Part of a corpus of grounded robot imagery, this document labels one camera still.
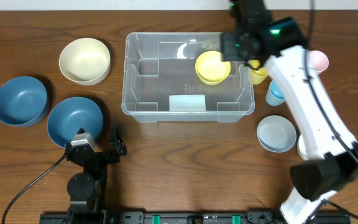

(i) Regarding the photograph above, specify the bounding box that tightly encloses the yellow small bowl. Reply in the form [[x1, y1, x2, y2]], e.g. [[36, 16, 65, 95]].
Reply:
[[195, 51, 231, 85]]

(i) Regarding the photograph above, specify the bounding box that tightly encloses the pink cup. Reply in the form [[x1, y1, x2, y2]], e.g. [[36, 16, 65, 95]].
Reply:
[[309, 50, 329, 74]]

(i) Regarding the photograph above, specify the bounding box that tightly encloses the grey-blue small bowl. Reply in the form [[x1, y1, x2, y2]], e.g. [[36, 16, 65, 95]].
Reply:
[[257, 115, 297, 153]]

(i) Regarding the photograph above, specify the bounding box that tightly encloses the white small bowl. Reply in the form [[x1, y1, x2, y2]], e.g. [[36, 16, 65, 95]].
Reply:
[[297, 135, 308, 161]]

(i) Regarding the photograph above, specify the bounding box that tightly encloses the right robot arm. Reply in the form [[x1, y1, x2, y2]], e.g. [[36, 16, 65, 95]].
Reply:
[[220, 0, 358, 223]]

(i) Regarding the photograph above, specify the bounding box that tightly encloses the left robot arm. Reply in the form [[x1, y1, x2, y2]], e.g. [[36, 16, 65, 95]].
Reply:
[[64, 124, 127, 223]]

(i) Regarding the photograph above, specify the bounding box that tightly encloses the yellow cup beside container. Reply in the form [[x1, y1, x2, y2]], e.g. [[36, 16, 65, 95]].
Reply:
[[249, 60, 268, 85]]

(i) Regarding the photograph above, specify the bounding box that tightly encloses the clear plastic storage container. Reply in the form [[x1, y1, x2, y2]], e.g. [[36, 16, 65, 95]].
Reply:
[[121, 32, 255, 123]]

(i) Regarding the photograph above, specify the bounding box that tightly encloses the dark blue bowl near gripper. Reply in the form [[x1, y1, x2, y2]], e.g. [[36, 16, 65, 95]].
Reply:
[[47, 96, 104, 147]]

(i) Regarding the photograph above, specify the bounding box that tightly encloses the light blue cup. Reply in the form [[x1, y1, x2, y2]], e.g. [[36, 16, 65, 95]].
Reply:
[[265, 81, 285, 106]]

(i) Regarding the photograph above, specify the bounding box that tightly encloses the dark blue bowl far left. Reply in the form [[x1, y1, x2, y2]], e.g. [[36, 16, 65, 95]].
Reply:
[[0, 76, 50, 126]]

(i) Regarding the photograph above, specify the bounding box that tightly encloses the cream bowl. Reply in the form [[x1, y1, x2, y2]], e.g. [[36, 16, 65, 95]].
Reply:
[[58, 38, 111, 86]]

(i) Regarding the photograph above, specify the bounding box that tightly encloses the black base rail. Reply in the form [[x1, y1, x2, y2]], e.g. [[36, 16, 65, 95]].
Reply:
[[39, 210, 352, 224]]

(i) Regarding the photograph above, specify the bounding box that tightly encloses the left black cable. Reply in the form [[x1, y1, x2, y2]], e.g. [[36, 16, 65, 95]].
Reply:
[[1, 154, 68, 224]]

